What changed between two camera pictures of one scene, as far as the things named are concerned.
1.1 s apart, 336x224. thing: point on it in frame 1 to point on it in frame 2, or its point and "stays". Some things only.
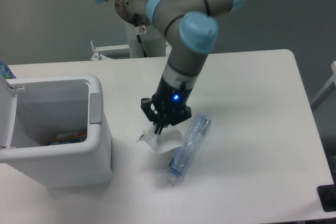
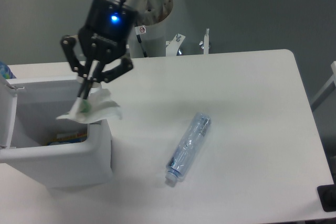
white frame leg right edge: [328, 88] stays
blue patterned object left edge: [5, 71] stays
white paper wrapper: [169, 138] to [97, 107]
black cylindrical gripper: [171, 98] to [105, 35]
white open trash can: [33, 109] stays
